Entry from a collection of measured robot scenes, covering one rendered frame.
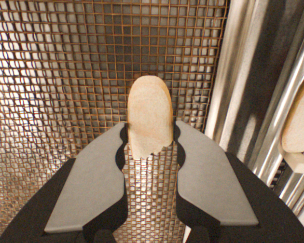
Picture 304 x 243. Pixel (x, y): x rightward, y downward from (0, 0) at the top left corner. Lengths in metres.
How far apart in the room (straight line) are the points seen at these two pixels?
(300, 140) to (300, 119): 0.02
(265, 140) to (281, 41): 0.10
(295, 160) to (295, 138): 0.02
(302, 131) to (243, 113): 0.06
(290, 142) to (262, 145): 0.03
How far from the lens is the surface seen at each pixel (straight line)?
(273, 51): 0.23
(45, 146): 0.19
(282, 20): 0.23
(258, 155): 0.22
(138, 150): 0.15
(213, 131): 0.16
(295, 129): 0.22
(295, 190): 0.29
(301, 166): 0.24
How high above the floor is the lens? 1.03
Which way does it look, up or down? 61 degrees down
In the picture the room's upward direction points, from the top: 161 degrees counter-clockwise
